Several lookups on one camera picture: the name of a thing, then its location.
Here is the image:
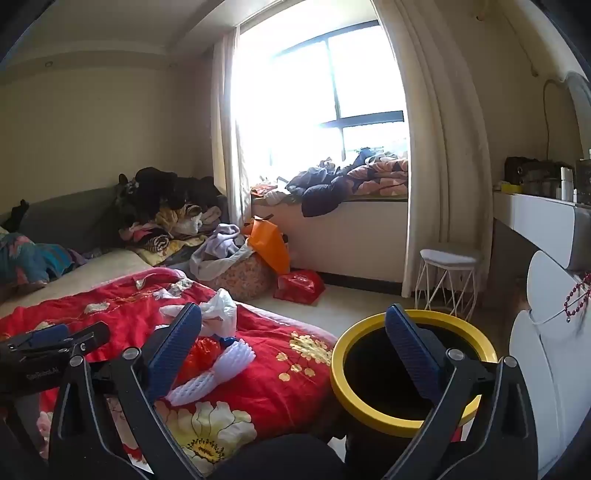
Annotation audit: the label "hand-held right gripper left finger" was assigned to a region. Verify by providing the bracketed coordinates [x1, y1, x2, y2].
[48, 302, 204, 480]

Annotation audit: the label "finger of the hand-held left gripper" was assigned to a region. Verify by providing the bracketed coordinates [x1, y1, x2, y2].
[55, 322, 110, 358]
[9, 324, 70, 352]

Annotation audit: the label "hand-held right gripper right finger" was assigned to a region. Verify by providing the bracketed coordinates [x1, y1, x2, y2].
[383, 304, 540, 480]

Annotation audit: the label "red can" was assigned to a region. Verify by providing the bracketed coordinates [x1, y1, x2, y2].
[182, 337, 220, 386]

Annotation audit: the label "white foam fruit net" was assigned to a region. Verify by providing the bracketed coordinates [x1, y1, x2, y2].
[166, 339, 257, 407]

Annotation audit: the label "white plastic bag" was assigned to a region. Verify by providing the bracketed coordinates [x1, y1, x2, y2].
[159, 288, 238, 337]

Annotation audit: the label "black trash bin yellow rim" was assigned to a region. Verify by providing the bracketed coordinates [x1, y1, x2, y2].
[330, 310, 498, 462]

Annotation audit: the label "beige bed sheet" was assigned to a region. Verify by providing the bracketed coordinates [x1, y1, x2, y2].
[0, 249, 153, 319]

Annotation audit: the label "teal floral cloth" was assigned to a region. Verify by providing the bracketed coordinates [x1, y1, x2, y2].
[0, 232, 75, 289]

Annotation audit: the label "red floral blanket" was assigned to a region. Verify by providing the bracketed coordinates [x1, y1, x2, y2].
[0, 268, 338, 467]

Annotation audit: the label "floral laundry basket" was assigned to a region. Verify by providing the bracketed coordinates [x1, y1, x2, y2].
[196, 254, 278, 302]

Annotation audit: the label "grey upholstered headboard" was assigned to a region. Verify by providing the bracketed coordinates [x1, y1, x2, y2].
[0, 185, 139, 259]

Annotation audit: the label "black cloth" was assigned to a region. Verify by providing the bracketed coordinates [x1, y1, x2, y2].
[0, 199, 29, 232]

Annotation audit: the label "lavender and white clothes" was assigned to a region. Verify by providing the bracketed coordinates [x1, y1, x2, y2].
[189, 224, 254, 280]

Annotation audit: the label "white window seat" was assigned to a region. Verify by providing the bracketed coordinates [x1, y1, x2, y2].
[252, 196, 409, 282]

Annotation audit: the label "red plastic bag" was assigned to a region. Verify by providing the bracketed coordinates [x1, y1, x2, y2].
[273, 268, 326, 305]

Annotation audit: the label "orange bag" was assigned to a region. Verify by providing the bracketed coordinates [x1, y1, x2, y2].
[241, 217, 291, 274]

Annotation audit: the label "black clothes pile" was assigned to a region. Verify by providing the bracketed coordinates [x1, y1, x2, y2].
[117, 167, 222, 222]

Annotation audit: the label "orange patterned quilt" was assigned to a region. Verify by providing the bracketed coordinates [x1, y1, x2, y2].
[344, 157, 409, 197]

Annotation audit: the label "clothes pile on window sill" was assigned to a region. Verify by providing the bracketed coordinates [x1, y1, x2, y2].
[285, 159, 365, 217]

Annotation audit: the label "white vanity desk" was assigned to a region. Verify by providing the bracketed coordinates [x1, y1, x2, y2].
[492, 190, 591, 273]

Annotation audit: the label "orange and white clothes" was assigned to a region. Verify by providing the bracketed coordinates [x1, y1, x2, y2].
[252, 178, 291, 206]

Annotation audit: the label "wide cream curtain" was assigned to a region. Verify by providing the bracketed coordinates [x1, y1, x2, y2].
[372, 0, 497, 298]

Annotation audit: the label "black bag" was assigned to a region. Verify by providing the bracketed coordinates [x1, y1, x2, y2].
[504, 157, 561, 195]

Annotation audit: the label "narrow cream curtain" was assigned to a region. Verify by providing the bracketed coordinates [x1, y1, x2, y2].
[210, 28, 252, 227]

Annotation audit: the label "window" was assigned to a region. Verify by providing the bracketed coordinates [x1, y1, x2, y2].
[235, 18, 409, 185]

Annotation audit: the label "vanity mirror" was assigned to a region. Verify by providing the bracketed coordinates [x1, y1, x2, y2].
[561, 71, 591, 160]

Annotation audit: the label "white wire stool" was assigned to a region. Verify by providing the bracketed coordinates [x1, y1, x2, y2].
[414, 248, 481, 321]

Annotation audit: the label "red bead string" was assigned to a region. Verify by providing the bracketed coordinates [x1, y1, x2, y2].
[561, 272, 591, 321]

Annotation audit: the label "thin wall cable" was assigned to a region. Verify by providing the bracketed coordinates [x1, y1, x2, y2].
[542, 78, 571, 160]

